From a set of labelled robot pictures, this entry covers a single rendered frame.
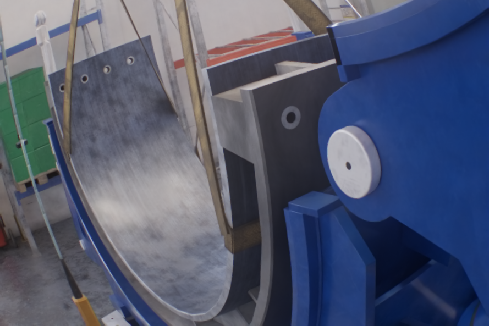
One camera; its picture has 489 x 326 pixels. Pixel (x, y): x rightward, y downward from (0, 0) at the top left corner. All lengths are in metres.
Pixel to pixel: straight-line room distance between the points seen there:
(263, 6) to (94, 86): 7.10
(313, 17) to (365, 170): 0.91
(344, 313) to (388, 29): 0.75
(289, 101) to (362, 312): 0.52
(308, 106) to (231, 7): 8.69
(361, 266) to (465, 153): 0.46
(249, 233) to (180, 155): 1.82
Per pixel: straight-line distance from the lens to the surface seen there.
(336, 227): 1.39
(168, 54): 9.25
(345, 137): 1.21
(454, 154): 1.03
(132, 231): 3.22
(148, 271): 3.00
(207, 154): 1.75
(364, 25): 1.06
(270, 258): 1.58
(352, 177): 1.23
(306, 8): 2.02
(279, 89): 1.43
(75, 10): 3.16
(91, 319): 2.76
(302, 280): 1.53
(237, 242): 1.73
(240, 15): 10.20
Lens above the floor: 2.59
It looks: 13 degrees down
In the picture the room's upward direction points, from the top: 14 degrees counter-clockwise
